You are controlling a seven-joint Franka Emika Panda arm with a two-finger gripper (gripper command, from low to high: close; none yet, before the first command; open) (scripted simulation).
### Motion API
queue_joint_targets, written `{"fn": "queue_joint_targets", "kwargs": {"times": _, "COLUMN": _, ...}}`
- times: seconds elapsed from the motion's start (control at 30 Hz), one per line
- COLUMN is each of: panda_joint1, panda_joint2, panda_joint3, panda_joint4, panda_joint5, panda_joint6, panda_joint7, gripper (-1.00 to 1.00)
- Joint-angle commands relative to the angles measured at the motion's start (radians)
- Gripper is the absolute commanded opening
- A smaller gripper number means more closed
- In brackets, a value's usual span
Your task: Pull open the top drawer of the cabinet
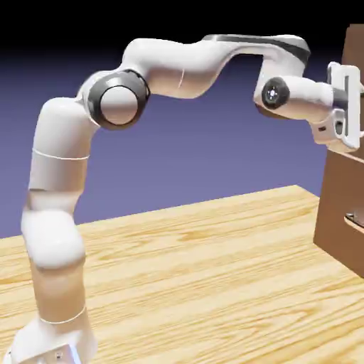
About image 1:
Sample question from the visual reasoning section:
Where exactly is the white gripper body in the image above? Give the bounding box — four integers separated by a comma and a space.
326, 61, 361, 151

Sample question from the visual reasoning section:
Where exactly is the curved metal drawer handle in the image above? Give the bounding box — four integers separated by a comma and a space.
344, 209, 364, 228

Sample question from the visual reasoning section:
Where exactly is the brown wooden cabinet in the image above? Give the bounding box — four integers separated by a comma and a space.
313, 23, 364, 279

